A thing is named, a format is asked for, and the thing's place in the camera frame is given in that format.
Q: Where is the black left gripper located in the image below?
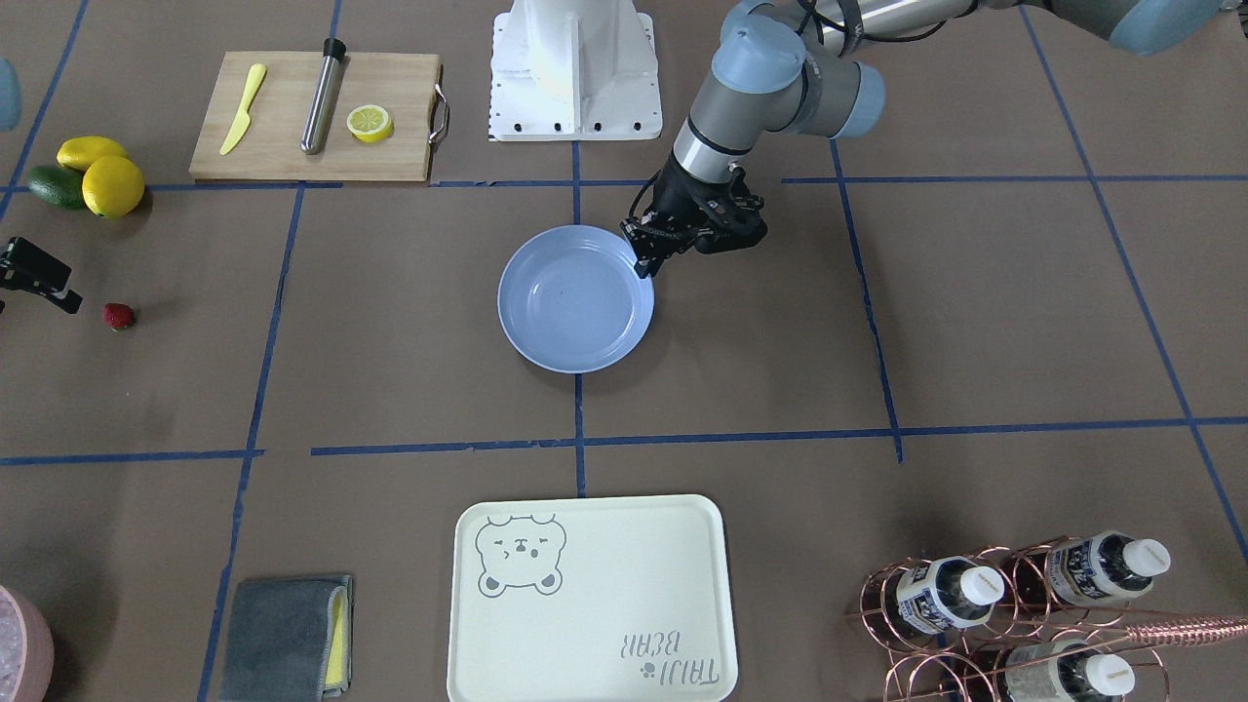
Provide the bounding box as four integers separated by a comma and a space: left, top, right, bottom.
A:
620, 156, 721, 280

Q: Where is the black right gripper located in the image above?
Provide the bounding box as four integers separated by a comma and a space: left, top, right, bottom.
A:
1, 237, 82, 314

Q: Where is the blue plastic plate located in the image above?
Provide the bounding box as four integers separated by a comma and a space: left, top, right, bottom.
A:
495, 225, 656, 373

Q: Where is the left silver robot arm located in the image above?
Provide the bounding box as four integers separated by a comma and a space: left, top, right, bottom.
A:
622, 1, 1010, 279

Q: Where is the red strawberry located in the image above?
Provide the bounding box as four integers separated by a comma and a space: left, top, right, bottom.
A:
102, 302, 137, 332

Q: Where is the green avocado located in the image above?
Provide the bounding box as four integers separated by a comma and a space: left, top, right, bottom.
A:
27, 165, 89, 212

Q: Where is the yellow lemon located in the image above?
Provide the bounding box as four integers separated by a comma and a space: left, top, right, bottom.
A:
57, 135, 129, 172
82, 155, 146, 219

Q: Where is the wooden cutting board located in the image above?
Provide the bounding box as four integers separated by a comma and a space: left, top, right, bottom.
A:
190, 52, 449, 182

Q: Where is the yellow plastic knife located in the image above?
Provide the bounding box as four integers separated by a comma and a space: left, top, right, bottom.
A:
218, 62, 267, 156

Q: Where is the half lemon slice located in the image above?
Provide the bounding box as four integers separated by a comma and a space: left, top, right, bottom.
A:
346, 105, 394, 142

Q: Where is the pink bowl with ice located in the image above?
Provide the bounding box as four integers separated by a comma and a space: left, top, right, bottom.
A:
1, 586, 55, 701

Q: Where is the cream bear tray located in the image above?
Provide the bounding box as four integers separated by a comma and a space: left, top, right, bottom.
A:
447, 493, 739, 701

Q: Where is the steel knife sharpener rod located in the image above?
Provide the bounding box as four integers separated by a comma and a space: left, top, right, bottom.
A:
300, 37, 347, 155

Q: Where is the grey folded cloth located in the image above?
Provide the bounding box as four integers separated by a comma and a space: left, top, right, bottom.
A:
218, 573, 354, 701

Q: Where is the tea bottle middle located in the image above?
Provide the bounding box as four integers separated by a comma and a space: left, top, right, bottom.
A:
884, 557, 1007, 640

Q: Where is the tea bottle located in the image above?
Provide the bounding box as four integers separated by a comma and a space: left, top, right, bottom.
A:
995, 640, 1137, 701
1042, 530, 1172, 607
884, 557, 1007, 640

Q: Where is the tea bottle back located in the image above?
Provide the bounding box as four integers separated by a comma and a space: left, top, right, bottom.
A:
1042, 530, 1172, 607

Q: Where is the tea bottle front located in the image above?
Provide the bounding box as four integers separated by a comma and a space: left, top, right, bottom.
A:
995, 640, 1137, 701

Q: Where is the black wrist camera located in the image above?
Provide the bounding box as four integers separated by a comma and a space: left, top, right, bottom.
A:
691, 166, 768, 254

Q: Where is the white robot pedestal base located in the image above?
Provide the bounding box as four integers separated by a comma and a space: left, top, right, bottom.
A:
487, 1, 663, 142

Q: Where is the copper wire bottle rack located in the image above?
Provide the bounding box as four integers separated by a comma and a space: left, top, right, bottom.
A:
845, 540, 1246, 701

